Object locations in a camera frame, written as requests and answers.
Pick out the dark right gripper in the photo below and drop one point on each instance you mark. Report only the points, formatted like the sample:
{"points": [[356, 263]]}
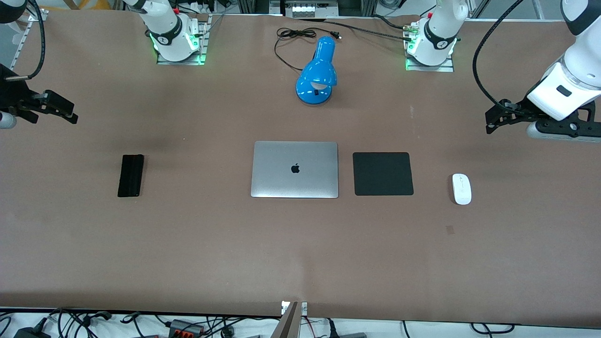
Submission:
{"points": [[10, 94]]}

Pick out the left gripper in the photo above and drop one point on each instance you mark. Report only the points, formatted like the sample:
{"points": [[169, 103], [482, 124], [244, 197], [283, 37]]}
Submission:
{"points": [[518, 111]]}

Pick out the white computer mouse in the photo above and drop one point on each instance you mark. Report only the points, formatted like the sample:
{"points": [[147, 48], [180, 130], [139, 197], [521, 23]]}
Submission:
{"points": [[461, 189]]}

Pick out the black smartphone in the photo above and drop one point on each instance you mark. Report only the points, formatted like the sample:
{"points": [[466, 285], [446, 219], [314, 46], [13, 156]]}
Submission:
{"points": [[130, 175]]}

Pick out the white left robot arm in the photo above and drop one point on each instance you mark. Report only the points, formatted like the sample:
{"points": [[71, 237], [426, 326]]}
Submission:
{"points": [[439, 33]]}

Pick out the black mouse pad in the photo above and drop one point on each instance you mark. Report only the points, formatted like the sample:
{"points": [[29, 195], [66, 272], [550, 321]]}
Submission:
{"points": [[382, 173]]}

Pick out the blue desk lamp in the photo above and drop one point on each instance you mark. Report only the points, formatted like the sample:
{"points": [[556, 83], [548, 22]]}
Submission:
{"points": [[317, 70]]}

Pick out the silver closed laptop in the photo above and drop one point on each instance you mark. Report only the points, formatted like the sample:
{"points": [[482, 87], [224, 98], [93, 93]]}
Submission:
{"points": [[295, 169]]}

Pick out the black power adapter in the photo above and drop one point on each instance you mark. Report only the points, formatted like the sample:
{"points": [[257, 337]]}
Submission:
{"points": [[33, 333]]}

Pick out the black orange connector block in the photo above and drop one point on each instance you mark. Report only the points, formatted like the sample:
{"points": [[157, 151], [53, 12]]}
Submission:
{"points": [[185, 328]]}

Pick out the white perforated edge bracket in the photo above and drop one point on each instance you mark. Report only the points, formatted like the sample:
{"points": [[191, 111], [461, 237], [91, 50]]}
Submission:
{"points": [[21, 42]]}

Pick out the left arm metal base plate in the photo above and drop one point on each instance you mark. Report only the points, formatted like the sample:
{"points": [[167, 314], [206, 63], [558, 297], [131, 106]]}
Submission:
{"points": [[429, 67]]}

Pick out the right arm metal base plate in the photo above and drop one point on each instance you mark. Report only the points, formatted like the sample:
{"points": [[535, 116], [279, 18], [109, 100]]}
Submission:
{"points": [[204, 37]]}

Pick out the grey metal post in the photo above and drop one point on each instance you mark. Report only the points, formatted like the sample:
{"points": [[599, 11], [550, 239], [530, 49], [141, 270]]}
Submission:
{"points": [[287, 324]]}

